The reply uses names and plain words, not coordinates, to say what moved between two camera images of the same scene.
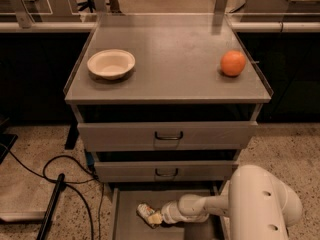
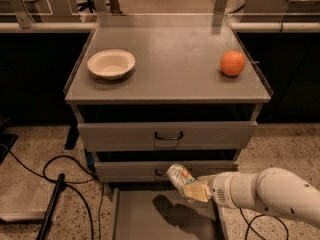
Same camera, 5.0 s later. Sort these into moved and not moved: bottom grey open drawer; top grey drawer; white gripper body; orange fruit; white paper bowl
Moved: white gripper body
Not moved: top grey drawer; orange fruit; white paper bowl; bottom grey open drawer
